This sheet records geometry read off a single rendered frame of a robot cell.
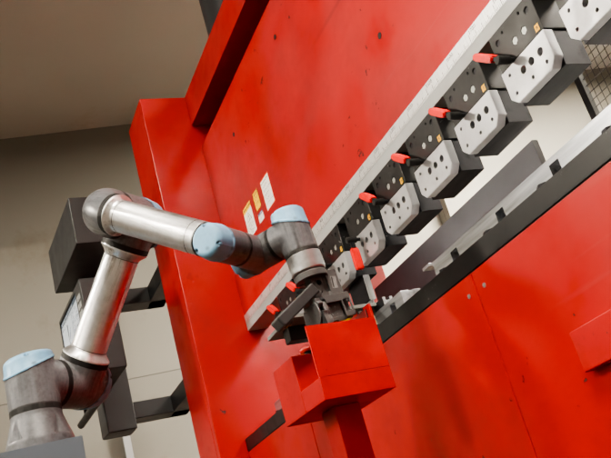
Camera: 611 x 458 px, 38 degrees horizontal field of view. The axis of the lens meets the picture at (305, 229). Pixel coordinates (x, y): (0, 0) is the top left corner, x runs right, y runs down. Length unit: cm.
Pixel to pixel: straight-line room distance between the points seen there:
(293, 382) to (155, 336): 366
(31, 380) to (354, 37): 118
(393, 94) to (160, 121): 159
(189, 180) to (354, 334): 185
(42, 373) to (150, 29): 341
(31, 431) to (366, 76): 119
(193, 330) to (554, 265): 189
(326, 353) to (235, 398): 150
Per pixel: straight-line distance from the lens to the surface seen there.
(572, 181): 153
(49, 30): 513
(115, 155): 594
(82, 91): 565
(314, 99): 261
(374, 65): 229
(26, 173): 589
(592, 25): 165
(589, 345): 152
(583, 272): 154
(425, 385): 200
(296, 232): 183
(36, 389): 208
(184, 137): 360
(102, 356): 219
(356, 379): 174
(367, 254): 236
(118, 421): 366
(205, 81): 344
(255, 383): 324
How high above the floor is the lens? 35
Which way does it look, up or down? 21 degrees up
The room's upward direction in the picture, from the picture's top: 16 degrees counter-clockwise
